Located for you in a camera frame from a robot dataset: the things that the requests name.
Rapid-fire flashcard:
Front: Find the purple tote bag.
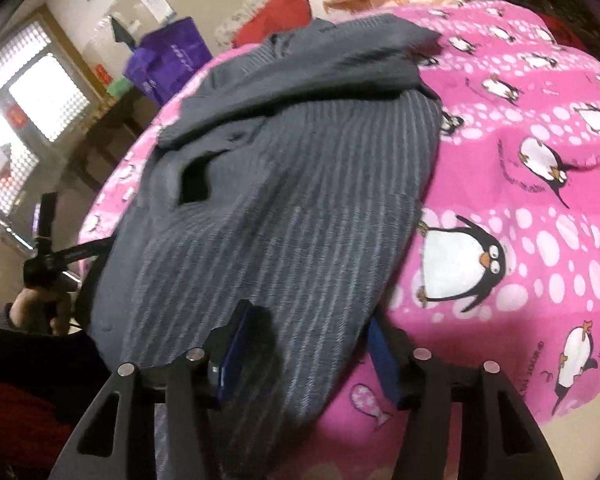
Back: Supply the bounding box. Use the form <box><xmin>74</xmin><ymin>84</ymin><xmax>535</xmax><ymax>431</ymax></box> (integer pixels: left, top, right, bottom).
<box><xmin>123</xmin><ymin>18</ymin><xmax>212</xmax><ymax>106</ymax></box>

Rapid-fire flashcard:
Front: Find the green basket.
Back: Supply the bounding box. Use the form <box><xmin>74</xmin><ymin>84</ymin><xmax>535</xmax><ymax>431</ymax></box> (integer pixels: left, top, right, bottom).
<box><xmin>106</xmin><ymin>77</ymin><xmax>134</xmax><ymax>100</ymax></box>

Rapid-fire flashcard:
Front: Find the window with lattice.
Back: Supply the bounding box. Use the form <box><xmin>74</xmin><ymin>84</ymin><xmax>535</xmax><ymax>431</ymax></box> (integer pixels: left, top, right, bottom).
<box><xmin>0</xmin><ymin>4</ymin><xmax>102</xmax><ymax>286</ymax></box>

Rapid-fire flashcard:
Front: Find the dark cloth on wall hook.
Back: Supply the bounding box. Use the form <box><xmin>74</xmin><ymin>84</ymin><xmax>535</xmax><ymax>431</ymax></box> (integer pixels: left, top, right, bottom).
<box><xmin>109</xmin><ymin>15</ymin><xmax>136</xmax><ymax>51</ymax></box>

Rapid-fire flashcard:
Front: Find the red heart pillow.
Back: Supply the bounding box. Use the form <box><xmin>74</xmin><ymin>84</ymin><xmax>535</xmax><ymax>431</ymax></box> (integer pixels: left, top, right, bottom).
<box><xmin>232</xmin><ymin>0</ymin><xmax>312</xmax><ymax>48</ymax></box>

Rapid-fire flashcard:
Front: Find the left hand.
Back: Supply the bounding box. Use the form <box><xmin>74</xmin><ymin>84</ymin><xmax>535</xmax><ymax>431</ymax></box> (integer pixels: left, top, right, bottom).
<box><xmin>8</xmin><ymin>287</ymin><xmax>72</xmax><ymax>336</ymax></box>

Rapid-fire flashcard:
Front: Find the dark wooden side table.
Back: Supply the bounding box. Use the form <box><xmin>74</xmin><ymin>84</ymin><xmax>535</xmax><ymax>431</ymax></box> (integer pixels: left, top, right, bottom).
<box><xmin>65</xmin><ymin>87</ymin><xmax>159</xmax><ymax>192</ymax></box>

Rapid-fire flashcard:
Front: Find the wall calendar poster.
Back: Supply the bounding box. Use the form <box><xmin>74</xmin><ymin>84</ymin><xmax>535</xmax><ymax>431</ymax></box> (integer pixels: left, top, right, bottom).
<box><xmin>140</xmin><ymin>0</ymin><xmax>176</xmax><ymax>24</ymax></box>

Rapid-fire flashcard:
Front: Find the grey pinstriped coat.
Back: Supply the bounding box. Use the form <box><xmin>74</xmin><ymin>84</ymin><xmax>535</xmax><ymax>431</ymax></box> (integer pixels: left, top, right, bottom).
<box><xmin>76</xmin><ymin>14</ymin><xmax>441</xmax><ymax>479</ymax></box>

